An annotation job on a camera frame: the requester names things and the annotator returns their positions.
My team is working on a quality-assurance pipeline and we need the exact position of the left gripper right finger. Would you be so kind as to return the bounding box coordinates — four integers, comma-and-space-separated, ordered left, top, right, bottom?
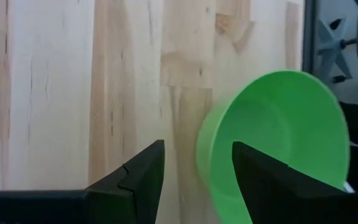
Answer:
231, 141, 358, 224

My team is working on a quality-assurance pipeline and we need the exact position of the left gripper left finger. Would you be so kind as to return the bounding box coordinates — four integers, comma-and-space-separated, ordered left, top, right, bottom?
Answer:
0, 139, 166, 224

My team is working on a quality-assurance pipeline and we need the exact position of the green plastic bowl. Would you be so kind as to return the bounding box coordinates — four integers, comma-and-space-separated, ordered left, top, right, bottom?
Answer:
195, 70, 351, 224

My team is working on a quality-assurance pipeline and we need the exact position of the office chair base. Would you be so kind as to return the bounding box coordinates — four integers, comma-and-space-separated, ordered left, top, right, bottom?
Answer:
314, 0, 358, 85

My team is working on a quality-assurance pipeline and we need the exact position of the black aluminium rig frame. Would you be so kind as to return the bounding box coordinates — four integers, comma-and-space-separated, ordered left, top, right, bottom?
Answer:
301, 0, 318, 74

